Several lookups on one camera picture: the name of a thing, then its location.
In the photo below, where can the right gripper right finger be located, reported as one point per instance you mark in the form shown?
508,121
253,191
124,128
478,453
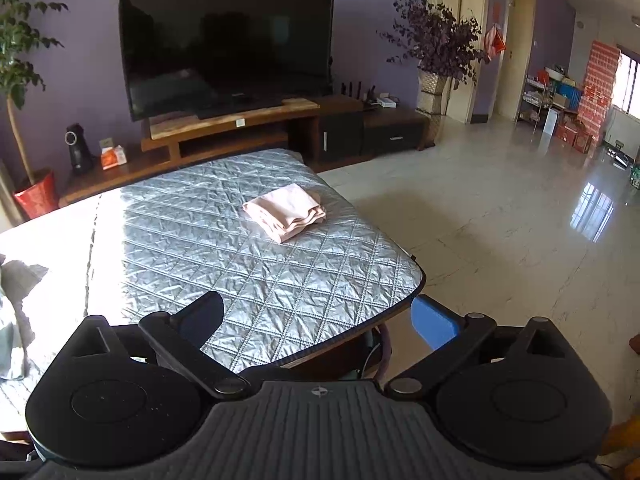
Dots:
452,338

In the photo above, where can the red plant pot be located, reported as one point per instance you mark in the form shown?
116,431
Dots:
38,198

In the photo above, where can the silver quilted mat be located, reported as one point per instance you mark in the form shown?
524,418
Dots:
162,243

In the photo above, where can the black flat television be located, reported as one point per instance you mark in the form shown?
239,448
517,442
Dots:
217,57

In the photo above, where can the light blue cartoon shirt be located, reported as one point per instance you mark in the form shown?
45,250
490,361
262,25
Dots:
17,281

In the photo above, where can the orange tissue box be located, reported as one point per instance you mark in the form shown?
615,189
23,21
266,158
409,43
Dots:
113,157

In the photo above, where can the woven tall vase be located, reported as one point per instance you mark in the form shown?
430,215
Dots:
431,104

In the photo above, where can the green potted tree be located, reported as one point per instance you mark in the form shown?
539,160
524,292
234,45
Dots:
19,37

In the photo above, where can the metal storage shelf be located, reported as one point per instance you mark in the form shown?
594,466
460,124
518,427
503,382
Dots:
547,97

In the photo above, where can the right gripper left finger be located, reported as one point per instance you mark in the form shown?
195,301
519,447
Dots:
178,340

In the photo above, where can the wooden tv stand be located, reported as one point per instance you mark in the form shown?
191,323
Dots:
328,132

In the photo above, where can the pink garment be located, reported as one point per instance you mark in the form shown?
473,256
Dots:
285,212

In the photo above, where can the purple dried plant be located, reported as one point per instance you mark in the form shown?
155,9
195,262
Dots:
440,44

